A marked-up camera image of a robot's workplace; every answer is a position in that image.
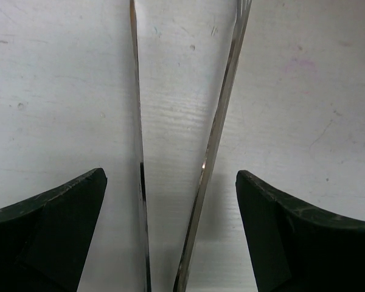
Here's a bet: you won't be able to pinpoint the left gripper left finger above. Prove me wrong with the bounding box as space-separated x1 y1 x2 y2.
0 168 107 291

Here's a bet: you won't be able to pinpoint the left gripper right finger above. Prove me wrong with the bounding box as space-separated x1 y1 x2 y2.
235 170 365 291

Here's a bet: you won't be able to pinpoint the metal tongs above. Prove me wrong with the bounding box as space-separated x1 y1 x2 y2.
130 1 252 291

